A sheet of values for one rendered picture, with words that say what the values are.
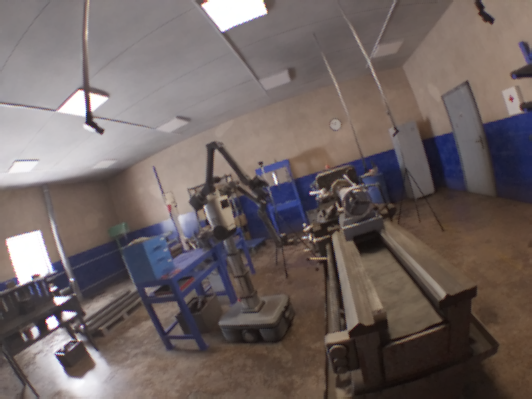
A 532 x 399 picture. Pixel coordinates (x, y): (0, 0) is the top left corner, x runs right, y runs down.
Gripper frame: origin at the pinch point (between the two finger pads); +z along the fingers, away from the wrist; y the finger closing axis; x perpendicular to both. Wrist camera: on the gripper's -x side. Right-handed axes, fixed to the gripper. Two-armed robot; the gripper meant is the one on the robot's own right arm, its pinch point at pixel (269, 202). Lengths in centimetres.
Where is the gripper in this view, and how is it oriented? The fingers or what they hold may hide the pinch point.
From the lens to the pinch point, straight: 186.0
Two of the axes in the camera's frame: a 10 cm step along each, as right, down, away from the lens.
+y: 3.5, -1.6, 9.2
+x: -6.2, 7.0, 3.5
